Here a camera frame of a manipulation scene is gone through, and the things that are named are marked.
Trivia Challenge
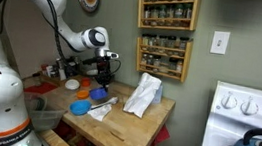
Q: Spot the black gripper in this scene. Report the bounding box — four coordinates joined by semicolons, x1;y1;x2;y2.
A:
93;57;116;92

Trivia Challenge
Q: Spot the red-orange small cup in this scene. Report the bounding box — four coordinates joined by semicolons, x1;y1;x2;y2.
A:
79;76;92;88

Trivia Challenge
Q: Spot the orange small cup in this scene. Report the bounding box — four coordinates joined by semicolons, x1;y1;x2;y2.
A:
75;89;90;101

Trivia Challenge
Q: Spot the blue bowl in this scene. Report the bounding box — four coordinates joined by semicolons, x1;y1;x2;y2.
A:
67;97;93;118

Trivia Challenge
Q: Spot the metal spoon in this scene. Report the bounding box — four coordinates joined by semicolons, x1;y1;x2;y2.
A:
89;95;118;114

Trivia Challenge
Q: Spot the white cloth napkin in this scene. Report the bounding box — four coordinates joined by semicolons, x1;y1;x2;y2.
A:
86;93;120;125

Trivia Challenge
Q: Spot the white crumpled towel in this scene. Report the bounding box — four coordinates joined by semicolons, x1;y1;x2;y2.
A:
122;70;164;121

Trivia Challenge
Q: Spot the tall steel pepper mill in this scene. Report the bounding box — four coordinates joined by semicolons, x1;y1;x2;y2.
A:
57;59;70;82

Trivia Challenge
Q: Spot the white printed shaker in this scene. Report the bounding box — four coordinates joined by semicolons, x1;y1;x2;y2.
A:
46;65;56;79

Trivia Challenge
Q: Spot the wooden spice rack with jars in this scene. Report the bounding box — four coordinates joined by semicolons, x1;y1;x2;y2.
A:
134;0;202;36
133;32;194;84

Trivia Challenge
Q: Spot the red-lidded spice jar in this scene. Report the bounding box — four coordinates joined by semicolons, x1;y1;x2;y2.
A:
39;63;49;76

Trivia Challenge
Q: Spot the red cloth mat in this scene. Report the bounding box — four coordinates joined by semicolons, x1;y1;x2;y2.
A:
23;79;59;97

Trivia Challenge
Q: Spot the clear plastic storage bin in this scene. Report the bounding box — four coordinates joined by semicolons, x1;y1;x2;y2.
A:
19;91;69;135

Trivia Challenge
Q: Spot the wooden cart shelf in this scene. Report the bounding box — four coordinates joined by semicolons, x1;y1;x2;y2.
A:
35;127;86;146

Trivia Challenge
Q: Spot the red hanging cloth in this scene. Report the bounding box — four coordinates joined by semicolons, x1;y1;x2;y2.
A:
151;123;173;146

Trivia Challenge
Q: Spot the white stove knob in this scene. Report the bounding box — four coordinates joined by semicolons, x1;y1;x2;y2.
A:
239;95;261;117
219;91;239;111

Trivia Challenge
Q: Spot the white light switch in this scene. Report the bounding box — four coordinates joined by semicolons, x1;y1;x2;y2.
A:
209;29;232;57

